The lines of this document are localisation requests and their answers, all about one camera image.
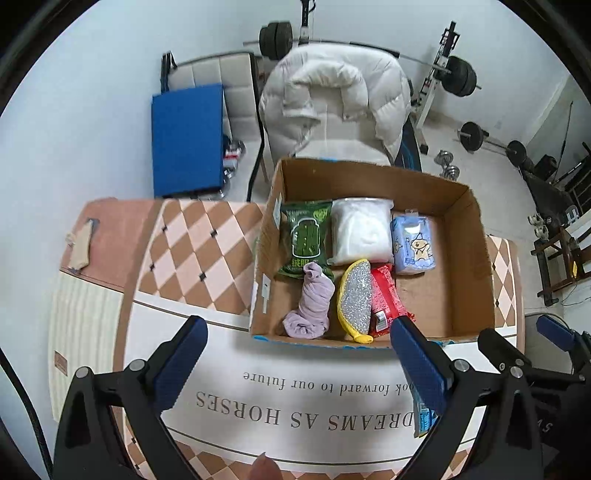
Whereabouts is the barbell on rack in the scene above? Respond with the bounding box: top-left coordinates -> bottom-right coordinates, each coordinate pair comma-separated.
242,20 -> 483,98

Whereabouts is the checkered table mat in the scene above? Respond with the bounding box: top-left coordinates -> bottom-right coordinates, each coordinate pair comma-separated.
121,197 -> 525,480

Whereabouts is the green snack packet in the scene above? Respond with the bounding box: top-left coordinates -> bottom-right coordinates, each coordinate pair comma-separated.
277,200 -> 334,280

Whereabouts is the chrome dumbbell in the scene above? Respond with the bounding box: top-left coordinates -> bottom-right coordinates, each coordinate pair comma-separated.
434,150 -> 461,181

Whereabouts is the silver yellow scrub sponge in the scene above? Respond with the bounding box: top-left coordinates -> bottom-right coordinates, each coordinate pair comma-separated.
337,259 -> 374,345

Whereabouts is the long blue snack packet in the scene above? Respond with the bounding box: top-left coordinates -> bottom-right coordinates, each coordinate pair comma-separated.
410,383 -> 438,438

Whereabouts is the lilac sock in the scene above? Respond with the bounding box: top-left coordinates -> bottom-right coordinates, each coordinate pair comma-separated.
283,262 -> 335,340

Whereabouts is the red snack packet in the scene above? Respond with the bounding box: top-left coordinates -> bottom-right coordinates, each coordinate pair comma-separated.
370,264 -> 415,338

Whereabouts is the blue cartoon tissue pack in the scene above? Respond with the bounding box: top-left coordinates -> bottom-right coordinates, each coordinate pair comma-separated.
391,212 -> 436,275

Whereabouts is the cream striped place mat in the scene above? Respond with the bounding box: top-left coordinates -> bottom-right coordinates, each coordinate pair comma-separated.
48,272 -> 123,420

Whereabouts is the white puffer jacket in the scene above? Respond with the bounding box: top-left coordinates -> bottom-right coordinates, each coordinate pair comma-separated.
259,43 -> 411,166

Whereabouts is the white soft pouch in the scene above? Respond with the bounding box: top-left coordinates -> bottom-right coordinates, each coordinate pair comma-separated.
328,198 -> 394,266

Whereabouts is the blue folded mat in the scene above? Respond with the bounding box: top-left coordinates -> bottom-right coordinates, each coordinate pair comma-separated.
151,83 -> 223,197

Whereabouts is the cardboard scrap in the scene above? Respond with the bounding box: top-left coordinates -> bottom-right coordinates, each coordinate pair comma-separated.
66,218 -> 100,275

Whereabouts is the white weight rack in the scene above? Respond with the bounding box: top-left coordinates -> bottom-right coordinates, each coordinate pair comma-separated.
411,21 -> 460,155

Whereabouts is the floor barbell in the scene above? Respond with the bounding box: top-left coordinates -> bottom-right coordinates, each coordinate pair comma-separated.
457,121 -> 527,168

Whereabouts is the open cardboard box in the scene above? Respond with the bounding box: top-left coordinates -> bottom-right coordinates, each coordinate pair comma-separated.
249,158 -> 495,342

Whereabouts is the white padded chair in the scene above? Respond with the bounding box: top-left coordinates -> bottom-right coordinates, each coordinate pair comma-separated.
160,51 -> 264,186

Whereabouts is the black blue weight bench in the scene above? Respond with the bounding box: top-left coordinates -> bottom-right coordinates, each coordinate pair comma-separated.
394,118 -> 422,172

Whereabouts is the wooden chair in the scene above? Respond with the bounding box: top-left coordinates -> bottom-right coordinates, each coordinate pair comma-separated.
531,227 -> 590,307

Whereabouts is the person's fingertip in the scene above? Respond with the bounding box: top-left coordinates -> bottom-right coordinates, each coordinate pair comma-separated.
248,453 -> 283,480

